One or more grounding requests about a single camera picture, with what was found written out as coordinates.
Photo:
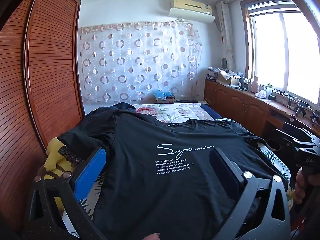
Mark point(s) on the wall air conditioner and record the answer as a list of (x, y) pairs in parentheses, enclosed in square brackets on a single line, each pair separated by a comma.
[(191, 7)]

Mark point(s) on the bottle with green lid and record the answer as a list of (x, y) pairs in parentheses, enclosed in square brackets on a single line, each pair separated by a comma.
[(269, 90)]

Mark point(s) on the dark circle-patterned garment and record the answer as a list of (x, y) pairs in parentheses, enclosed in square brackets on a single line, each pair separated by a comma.
[(68, 153)]

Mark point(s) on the leaf-print blanket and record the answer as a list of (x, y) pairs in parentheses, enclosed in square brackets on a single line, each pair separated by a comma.
[(280, 165)]

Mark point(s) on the yellow plush toy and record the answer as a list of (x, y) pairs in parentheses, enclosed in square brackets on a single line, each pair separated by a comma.
[(53, 160)]

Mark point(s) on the circle-patterned sheer curtain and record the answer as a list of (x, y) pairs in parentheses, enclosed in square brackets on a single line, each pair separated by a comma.
[(140, 62)]

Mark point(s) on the black tripod device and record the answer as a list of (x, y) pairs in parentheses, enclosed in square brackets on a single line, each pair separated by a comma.
[(300, 108), (315, 117)]

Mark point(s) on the person's left hand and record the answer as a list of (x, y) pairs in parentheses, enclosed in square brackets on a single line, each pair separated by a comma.
[(152, 237)]

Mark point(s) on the black printed t-shirt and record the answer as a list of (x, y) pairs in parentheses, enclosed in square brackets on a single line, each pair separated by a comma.
[(150, 180)]

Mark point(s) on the blue plastic bag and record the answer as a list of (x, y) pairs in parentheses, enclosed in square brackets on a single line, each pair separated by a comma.
[(161, 93)]

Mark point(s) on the wooden cabinet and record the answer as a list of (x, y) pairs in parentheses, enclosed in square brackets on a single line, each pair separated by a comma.
[(240, 105)]

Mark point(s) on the white jug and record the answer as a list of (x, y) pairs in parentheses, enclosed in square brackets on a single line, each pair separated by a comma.
[(255, 85)]

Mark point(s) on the person's right hand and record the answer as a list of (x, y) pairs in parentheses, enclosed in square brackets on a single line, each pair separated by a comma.
[(306, 187)]

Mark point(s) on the cardboard box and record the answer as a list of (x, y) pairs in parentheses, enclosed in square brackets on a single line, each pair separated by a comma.
[(231, 80)]

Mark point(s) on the tied-back window curtain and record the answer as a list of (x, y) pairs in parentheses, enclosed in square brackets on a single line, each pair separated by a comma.
[(226, 30)]

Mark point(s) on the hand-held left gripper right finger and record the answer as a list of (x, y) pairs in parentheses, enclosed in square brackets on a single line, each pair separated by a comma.
[(226, 170)]

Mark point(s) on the window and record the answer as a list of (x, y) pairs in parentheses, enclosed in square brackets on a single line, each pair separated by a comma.
[(270, 50)]

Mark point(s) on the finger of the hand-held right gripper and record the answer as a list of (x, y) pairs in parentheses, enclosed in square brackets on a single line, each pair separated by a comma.
[(287, 137), (306, 133)]

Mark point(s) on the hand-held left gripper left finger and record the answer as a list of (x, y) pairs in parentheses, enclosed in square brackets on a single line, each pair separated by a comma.
[(90, 177)]

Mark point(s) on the wooden slatted wardrobe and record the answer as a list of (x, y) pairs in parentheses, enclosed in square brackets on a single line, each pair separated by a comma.
[(50, 67)]

